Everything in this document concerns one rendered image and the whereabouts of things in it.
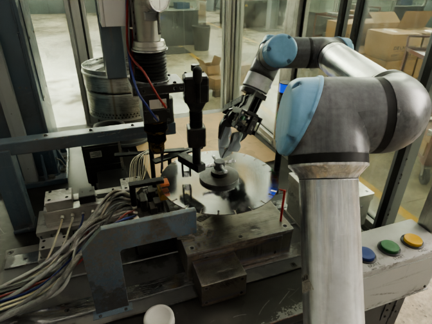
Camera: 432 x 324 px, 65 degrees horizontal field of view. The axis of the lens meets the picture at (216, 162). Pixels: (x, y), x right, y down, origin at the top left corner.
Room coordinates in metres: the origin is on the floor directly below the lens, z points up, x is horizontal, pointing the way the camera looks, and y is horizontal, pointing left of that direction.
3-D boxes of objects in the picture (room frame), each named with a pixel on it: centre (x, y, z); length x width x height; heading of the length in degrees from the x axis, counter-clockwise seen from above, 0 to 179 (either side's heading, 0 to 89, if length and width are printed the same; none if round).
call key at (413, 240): (0.62, -0.47, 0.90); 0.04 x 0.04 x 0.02
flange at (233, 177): (0.81, -0.01, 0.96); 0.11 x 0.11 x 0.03
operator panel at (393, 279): (0.61, -0.40, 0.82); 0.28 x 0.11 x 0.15; 110
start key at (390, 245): (0.59, -0.41, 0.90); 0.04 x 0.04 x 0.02
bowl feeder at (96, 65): (1.47, 0.42, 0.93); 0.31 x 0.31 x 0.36
